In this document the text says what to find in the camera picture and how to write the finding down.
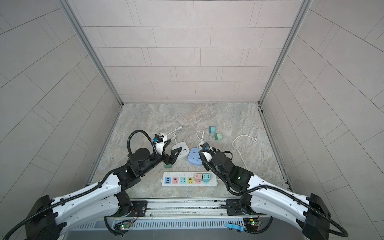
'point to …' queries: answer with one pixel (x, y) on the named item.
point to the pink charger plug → (198, 178)
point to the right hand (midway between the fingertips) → (202, 151)
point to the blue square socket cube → (194, 157)
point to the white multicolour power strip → (189, 178)
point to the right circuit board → (251, 224)
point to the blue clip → (234, 226)
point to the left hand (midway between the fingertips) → (179, 144)
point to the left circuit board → (123, 225)
